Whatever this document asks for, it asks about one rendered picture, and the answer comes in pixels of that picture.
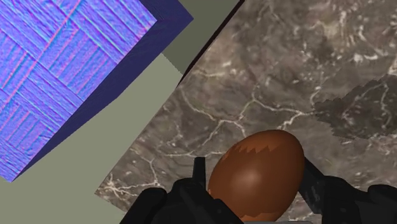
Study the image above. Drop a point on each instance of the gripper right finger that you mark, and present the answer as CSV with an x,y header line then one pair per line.
x,y
341,198

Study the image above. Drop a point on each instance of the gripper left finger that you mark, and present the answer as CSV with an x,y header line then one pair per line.
x,y
183,201

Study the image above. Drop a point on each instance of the brown egg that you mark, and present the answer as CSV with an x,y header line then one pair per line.
x,y
257,176

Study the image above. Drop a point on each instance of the purple patterned robot stand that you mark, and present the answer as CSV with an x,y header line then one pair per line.
x,y
62,71

